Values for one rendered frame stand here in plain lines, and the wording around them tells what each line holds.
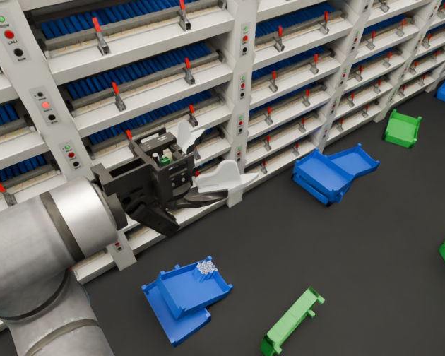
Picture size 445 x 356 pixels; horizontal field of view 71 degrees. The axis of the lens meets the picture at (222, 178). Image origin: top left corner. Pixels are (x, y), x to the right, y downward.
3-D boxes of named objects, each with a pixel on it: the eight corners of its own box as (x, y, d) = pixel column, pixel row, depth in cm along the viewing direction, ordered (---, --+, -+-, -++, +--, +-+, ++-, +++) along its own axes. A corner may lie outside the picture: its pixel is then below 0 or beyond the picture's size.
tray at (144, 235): (228, 198, 183) (233, 188, 171) (132, 252, 160) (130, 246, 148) (210, 171, 188) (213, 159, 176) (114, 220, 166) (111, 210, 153)
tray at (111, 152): (230, 119, 139) (236, 98, 126) (98, 177, 116) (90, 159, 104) (205, 86, 144) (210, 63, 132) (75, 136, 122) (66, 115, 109)
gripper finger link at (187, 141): (205, 106, 49) (179, 140, 43) (205, 136, 53) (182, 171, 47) (187, 102, 50) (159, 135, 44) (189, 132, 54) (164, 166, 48)
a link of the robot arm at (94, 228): (92, 270, 37) (64, 219, 43) (130, 249, 40) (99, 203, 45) (68, 227, 31) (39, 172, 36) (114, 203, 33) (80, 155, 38)
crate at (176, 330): (211, 321, 146) (210, 315, 140) (173, 348, 138) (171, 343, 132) (179, 270, 162) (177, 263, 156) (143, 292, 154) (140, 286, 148)
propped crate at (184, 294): (204, 265, 164) (210, 255, 160) (227, 297, 153) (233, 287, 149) (155, 282, 143) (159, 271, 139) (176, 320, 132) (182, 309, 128)
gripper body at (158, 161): (200, 152, 39) (108, 197, 33) (201, 198, 45) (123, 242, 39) (167, 123, 43) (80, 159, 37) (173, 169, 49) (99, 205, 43)
